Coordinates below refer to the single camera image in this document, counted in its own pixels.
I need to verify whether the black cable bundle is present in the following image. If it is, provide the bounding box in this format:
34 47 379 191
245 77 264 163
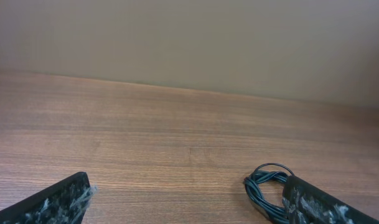
243 162 295 224

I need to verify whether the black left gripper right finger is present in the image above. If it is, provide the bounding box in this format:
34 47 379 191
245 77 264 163
283 175 379 224

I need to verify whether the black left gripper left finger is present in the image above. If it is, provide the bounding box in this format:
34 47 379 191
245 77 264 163
0 172 96 224

